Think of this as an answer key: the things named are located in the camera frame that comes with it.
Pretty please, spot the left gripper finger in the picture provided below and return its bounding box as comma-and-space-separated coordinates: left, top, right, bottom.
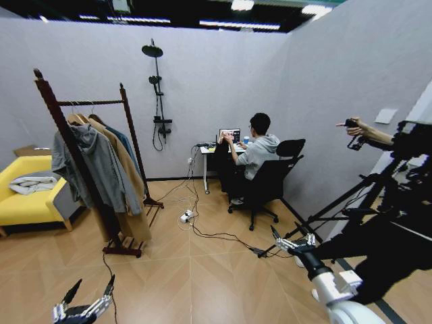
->
82, 274, 116, 320
52, 278, 83, 321

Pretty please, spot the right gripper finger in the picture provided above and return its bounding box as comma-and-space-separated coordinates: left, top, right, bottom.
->
296, 232, 317, 251
270, 225, 300, 252

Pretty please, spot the black handheld controller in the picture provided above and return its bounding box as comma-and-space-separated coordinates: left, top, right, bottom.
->
344, 117, 367, 151

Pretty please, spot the grey white folded garment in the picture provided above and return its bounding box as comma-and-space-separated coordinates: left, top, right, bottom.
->
9, 171, 62, 196

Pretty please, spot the teal blue garment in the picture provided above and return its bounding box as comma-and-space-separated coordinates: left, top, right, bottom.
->
104, 125, 142, 176

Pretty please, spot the wooden clothes hanger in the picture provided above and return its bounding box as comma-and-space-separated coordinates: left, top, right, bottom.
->
66, 101, 90, 128
88, 103, 106, 124

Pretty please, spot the dark wooden clothes rack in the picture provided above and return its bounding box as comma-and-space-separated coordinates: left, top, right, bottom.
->
32, 68, 165, 259

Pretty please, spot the black tripod stand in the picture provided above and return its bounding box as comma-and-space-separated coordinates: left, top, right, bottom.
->
258, 171, 432, 259

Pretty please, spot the black office chair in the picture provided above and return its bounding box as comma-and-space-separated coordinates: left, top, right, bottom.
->
227, 138, 306, 232

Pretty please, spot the beige long coat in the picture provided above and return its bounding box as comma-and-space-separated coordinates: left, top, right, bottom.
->
88, 114, 153, 242

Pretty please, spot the seated person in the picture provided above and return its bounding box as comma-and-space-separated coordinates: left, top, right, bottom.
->
221, 112, 281, 205

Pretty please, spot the yellow sofa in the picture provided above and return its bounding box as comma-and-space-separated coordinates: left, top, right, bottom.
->
0, 155, 85, 238

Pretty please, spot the white desk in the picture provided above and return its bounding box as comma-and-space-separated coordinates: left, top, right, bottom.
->
195, 143, 252, 195

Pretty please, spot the open laptop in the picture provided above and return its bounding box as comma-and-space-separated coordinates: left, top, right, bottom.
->
218, 128, 242, 144

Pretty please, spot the grey hooded sweatshirt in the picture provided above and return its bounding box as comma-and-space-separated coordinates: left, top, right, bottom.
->
51, 123, 144, 217

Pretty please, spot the black desk device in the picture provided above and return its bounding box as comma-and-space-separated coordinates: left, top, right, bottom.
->
196, 134, 219, 148

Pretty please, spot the brown cardboard box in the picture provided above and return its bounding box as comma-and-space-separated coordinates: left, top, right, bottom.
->
13, 144, 53, 158

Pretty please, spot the black shower set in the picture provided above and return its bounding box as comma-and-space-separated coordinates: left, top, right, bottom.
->
141, 38, 173, 152

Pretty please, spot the thin black cable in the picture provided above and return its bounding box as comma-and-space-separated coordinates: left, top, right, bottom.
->
102, 251, 119, 324

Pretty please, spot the black floor cable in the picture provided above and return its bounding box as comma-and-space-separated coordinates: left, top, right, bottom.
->
190, 221, 261, 252

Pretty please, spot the white power cable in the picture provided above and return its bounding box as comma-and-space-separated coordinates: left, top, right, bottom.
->
182, 148, 200, 217

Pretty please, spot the white wall panel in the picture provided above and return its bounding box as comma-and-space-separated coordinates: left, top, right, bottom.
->
374, 107, 398, 125

